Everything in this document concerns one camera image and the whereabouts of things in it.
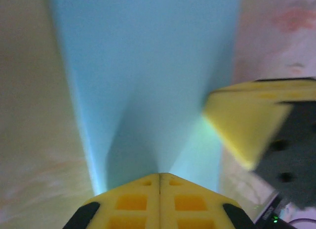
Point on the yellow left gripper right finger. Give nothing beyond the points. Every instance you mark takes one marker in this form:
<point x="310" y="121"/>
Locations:
<point x="190" y="204"/>

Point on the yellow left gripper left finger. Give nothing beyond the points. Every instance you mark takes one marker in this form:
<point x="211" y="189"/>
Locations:
<point x="133" y="204"/>

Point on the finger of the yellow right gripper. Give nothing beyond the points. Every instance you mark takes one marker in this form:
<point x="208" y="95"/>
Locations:
<point x="242" y="125"/>

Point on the teal cloth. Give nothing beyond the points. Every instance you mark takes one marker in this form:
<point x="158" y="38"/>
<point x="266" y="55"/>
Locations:
<point x="148" y="66"/>

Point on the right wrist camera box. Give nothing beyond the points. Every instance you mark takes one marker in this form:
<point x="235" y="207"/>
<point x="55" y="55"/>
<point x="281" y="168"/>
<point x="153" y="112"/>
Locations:
<point x="271" y="214"/>

